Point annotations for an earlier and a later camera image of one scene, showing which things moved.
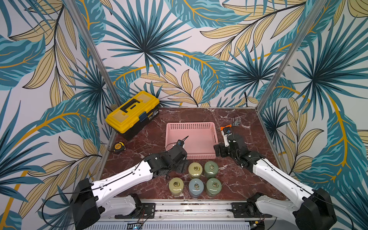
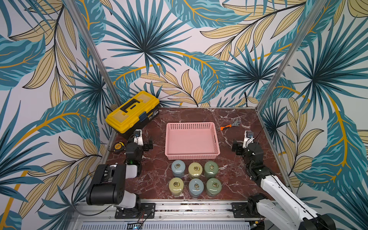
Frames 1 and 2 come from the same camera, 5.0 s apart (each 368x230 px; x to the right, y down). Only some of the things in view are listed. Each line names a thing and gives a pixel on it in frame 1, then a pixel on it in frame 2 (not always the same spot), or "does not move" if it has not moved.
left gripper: x=183 y=166 → x=146 y=147
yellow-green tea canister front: x=176 y=186 does not move
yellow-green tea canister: x=195 y=169 does not move
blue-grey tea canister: x=196 y=187 does not move
